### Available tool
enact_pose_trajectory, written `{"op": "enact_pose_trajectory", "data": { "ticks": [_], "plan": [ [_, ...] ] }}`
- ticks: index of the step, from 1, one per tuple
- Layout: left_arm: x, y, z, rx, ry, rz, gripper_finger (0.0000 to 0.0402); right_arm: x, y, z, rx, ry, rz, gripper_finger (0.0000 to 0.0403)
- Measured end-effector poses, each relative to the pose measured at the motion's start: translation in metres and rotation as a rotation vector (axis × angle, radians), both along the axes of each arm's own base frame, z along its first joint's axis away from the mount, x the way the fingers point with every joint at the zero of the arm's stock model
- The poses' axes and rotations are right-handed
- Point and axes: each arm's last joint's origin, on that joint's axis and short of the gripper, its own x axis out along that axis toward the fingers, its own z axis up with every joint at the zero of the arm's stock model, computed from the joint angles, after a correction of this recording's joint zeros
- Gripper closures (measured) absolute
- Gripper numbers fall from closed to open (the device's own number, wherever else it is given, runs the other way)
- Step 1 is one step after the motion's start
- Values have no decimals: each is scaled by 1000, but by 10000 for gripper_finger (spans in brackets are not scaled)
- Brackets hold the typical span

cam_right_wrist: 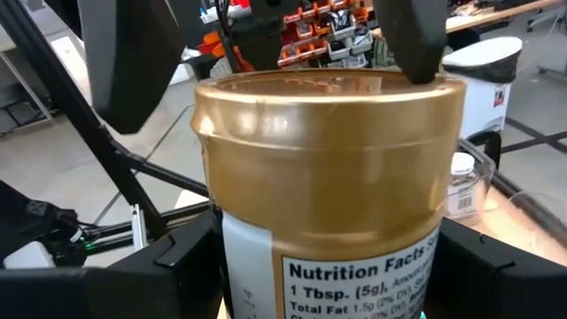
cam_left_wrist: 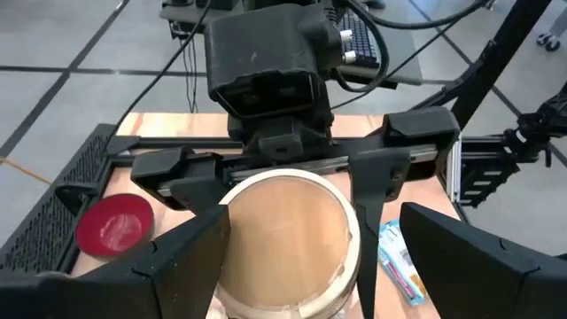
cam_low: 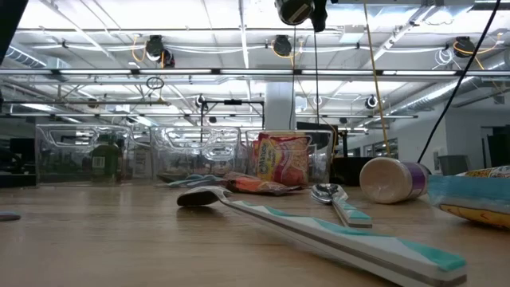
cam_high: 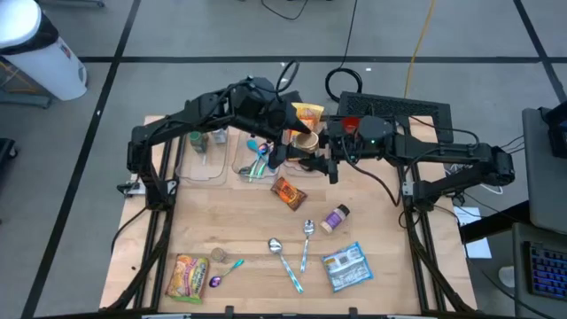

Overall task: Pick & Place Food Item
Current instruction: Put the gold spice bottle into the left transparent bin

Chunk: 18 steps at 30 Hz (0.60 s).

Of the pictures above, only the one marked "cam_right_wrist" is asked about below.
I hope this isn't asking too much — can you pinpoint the white trash bin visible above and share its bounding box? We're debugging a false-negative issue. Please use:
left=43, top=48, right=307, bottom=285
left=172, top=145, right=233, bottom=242
left=441, top=35, right=524, bottom=141

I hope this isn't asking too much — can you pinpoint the grey office chair base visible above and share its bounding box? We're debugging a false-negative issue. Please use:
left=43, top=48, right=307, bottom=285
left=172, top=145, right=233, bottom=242
left=524, top=3, right=567, bottom=79

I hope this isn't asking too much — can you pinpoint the clear plastic bin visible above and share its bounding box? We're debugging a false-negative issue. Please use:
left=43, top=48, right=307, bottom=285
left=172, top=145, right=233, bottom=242
left=442, top=136, right=567, bottom=252

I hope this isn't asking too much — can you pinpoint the grey metal bracket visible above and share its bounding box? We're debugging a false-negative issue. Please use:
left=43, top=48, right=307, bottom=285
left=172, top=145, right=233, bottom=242
left=129, top=203, right=150, bottom=253

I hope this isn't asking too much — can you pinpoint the white label spice jar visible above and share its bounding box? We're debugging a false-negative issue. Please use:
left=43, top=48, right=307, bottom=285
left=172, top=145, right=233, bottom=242
left=446, top=152, right=480, bottom=222

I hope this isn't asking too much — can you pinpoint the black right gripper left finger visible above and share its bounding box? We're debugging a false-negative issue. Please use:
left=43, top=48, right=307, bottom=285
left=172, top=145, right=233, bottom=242
left=0, top=211, right=225, bottom=319

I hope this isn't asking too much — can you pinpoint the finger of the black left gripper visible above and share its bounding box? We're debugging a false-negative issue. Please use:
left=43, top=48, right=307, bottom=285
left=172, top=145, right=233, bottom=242
left=371, top=0, right=448, bottom=86
left=77, top=0, right=187, bottom=136

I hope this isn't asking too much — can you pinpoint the orange grey storage bin rack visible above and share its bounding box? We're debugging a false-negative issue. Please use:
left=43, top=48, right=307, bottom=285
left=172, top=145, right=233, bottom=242
left=194, top=0, right=386, bottom=72

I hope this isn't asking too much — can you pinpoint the gold lid spice jar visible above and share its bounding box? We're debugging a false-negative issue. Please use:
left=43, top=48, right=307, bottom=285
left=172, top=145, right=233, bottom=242
left=190, top=68, right=469, bottom=319

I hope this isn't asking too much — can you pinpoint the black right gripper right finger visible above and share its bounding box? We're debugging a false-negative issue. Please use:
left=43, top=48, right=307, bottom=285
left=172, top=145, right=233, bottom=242
left=423, top=216, right=567, bottom=319

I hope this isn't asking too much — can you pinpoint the white shelving unit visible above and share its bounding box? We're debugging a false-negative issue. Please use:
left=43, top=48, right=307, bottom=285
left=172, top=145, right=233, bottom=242
left=0, top=8, right=92, bottom=134

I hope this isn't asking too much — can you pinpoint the wooden workbench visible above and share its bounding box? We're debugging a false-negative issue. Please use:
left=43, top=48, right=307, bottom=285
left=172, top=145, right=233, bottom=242
left=445, top=0, right=567, bottom=35

